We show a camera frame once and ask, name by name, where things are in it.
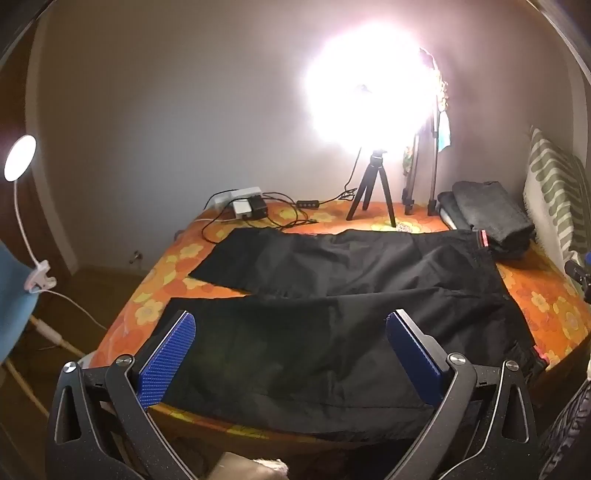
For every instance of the white power adapter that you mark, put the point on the white power adapter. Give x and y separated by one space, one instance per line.
242 208

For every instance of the metal wall fitting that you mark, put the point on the metal wall fitting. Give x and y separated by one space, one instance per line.
136 257

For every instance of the blue chair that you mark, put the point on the blue chair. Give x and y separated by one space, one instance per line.
14 314

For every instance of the white power strip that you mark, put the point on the white power strip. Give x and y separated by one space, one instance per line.
240 191

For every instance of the zebra striped cloth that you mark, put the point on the zebra striped cloth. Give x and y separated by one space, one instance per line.
568 429

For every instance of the black power adapter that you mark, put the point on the black power adapter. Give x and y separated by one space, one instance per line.
258 207

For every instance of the orange floral bedspread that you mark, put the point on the orange floral bedspread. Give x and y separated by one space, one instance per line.
152 295

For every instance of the blue hanging cloth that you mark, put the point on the blue hanging cloth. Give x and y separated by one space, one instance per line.
445 134

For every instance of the green striped pillow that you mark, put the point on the green striped pillow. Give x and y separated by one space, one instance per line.
554 184

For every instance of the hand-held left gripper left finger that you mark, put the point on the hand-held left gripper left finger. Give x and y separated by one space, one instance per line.
168 355

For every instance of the tall silver tripod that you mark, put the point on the tall silver tripod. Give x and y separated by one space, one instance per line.
434 184

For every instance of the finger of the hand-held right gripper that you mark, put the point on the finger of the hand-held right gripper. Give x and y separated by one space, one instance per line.
577 273

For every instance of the stack of folded grey clothes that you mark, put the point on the stack of folded grey clothes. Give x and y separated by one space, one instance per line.
494 212

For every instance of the beige fuzzy cloth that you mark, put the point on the beige fuzzy cloth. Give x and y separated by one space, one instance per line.
244 468

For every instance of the black pants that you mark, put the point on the black pants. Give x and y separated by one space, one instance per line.
323 286

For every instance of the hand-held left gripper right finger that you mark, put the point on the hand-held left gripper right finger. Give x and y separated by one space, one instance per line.
415 364

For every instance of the small black tripod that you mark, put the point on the small black tripod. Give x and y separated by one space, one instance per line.
376 166

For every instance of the white clip lamp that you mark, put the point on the white clip lamp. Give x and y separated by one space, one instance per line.
19 157

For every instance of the green yellow printed cloth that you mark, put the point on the green yellow printed cloth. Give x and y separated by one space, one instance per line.
407 159

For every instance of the orange patterned hanging cloth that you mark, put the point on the orange patterned hanging cloth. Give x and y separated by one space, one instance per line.
441 87

